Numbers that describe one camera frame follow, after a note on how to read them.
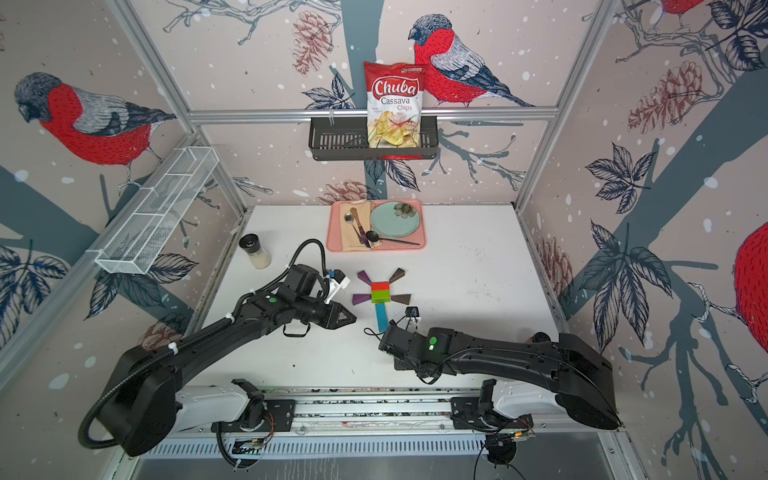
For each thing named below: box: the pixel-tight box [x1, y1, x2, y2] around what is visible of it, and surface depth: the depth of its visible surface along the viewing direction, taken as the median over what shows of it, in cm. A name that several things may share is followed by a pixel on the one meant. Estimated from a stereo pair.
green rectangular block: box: [371, 290, 391, 303], surface depth 96 cm
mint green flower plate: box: [370, 201, 420, 238], surface depth 120 cm
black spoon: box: [366, 230, 420, 245], surface depth 113 cm
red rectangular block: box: [371, 282, 390, 291], surface depth 99 cm
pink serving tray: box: [326, 199, 426, 252], surface depth 113 cm
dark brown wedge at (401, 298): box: [391, 294, 411, 305], surface depth 96 cm
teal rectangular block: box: [375, 303, 389, 333], surface depth 92 cm
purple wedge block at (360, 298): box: [352, 294, 372, 305], surface depth 94 cm
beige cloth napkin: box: [340, 200, 371, 251], surface depth 117 cm
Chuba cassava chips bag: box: [364, 61, 426, 149], surface depth 87 cm
